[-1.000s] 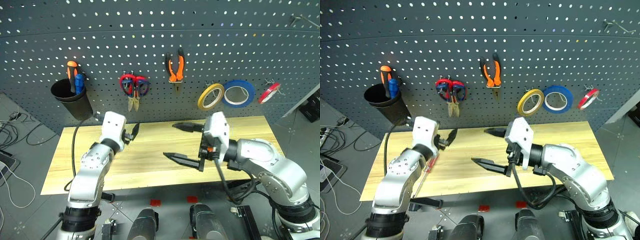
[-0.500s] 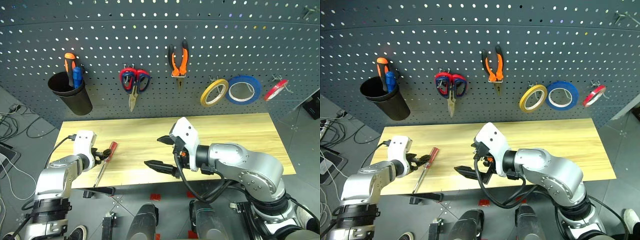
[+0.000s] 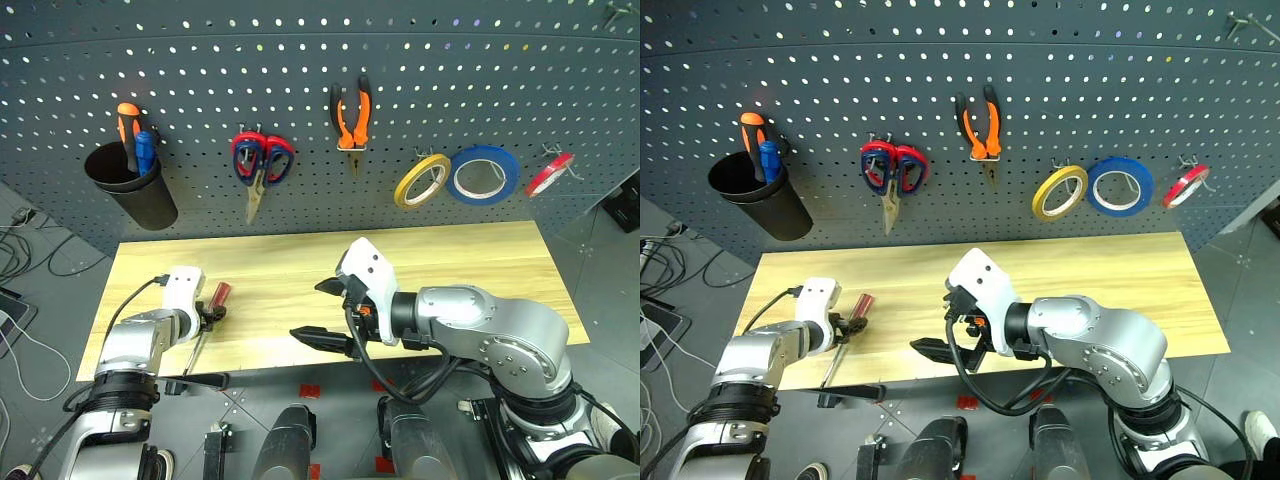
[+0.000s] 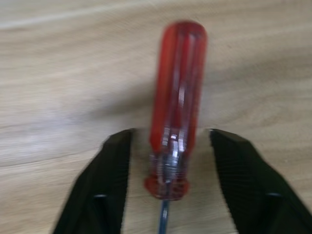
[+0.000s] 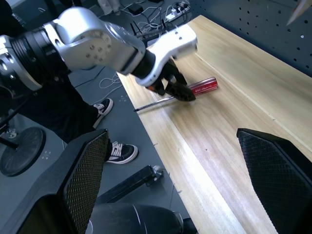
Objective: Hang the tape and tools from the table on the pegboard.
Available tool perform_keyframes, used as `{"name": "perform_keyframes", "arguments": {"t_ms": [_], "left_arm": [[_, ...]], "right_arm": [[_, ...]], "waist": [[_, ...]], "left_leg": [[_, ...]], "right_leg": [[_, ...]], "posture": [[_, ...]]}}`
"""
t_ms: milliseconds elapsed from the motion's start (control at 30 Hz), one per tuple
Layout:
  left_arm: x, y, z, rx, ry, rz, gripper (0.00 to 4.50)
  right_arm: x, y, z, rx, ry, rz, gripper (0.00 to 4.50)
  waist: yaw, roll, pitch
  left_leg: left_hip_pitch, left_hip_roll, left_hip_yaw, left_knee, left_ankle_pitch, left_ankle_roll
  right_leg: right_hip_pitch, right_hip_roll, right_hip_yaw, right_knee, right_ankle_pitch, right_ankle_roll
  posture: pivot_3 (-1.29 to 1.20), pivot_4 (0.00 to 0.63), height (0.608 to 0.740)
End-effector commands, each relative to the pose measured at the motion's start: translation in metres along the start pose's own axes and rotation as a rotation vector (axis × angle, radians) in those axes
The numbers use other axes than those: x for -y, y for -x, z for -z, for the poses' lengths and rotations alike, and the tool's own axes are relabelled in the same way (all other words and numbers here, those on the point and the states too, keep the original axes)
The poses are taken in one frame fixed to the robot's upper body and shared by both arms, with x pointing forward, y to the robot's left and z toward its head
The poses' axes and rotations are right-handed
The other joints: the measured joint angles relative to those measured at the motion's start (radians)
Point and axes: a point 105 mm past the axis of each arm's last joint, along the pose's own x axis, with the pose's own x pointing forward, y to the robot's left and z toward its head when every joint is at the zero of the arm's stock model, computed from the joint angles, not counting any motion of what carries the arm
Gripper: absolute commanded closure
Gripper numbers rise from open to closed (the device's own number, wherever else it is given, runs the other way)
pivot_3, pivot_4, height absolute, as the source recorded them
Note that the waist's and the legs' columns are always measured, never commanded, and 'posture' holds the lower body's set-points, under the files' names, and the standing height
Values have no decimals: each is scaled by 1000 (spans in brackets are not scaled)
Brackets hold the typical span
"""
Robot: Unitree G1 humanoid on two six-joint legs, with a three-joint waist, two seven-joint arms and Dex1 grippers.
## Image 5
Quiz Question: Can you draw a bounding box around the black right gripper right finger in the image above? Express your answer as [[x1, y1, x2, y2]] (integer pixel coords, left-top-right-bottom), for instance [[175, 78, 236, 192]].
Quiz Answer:
[[236, 128, 312, 234]]

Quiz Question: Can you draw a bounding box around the red handled screwdriver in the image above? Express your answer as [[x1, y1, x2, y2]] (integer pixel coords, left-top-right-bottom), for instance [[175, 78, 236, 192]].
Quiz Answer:
[[133, 77, 219, 113]]

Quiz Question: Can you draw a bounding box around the white orange pointed tool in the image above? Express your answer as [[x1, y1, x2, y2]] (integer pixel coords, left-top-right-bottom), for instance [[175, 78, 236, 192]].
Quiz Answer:
[[285, 0, 311, 26]]

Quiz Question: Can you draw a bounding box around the black router with antennas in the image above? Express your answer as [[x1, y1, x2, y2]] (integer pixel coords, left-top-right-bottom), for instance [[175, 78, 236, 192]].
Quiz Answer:
[[130, 19, 176, 47]]

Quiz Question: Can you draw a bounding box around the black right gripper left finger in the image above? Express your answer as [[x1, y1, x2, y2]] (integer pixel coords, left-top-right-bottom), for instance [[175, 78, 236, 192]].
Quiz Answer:
[[0, 128, 110, 234]]

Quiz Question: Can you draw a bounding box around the black frame bar with caster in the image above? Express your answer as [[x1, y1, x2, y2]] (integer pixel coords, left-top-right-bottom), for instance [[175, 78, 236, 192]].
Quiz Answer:
[[96, 165, 165, 204]]

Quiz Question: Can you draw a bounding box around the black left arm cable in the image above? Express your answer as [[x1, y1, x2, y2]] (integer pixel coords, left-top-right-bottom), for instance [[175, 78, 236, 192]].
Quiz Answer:
[[0, 90, 38, 130]]

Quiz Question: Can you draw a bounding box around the person in black trousers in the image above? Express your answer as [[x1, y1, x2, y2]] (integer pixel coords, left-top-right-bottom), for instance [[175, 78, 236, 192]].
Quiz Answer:
[[14, 69, 113, 147]]

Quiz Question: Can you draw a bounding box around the person in white trousers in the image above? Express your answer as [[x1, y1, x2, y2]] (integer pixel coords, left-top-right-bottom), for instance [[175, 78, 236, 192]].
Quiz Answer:
[[97, 0, 121, 16]]

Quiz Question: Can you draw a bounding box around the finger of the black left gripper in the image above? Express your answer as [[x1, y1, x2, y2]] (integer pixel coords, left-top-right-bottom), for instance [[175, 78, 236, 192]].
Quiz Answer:
[[167, 85, 195, 102], [175, 81, 197, 101]]

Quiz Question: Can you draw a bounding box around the black power adapter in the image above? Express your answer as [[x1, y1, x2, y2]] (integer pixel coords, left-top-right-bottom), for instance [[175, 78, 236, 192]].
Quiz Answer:
[[128, 4, 144, 15]]

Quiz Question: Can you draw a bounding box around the white looped floor cable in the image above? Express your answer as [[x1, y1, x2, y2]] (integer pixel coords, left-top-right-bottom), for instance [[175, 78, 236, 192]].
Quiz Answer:
[[98, 72, 125, 98]]

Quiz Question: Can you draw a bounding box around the black white sneaker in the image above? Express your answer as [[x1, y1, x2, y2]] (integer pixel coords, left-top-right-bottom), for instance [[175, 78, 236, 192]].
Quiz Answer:
[[104, 140, 139, 165], [92, 97, 115, 129]]

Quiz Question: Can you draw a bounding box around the dark perforated pegboard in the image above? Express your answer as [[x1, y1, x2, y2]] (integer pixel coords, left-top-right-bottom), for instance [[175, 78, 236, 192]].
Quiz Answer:
[[189, 0, 312, 79]]

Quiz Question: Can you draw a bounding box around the round black stand base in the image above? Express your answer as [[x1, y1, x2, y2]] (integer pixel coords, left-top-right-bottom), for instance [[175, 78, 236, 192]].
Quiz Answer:
[[0, 126, 47, 177]]

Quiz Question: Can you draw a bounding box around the white floor cable bundle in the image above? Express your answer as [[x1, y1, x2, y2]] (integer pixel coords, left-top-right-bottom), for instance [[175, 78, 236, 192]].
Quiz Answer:
[[121, 0, 191, 33]]

